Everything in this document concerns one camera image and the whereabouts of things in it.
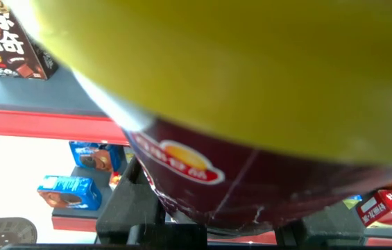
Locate yellow and maroon snack can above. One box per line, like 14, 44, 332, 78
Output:
31, 0, 392, 234

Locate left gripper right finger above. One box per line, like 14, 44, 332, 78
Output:
274, 201, 366, 247

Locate small red snack pack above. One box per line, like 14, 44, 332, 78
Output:
108, 172, 123, 191

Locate dark brown cookie box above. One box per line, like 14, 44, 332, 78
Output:
0, 0, 60, 81

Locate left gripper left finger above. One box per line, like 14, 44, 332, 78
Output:
95, 156, 167, 244

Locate red pie box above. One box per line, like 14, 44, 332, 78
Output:
355, 189, 392, 228

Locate black perforated basket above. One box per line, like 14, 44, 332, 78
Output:
0, 217, 38, 245

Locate blue cookie box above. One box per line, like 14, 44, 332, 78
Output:
37, 175, 103, 211
69, 140, 124, 173

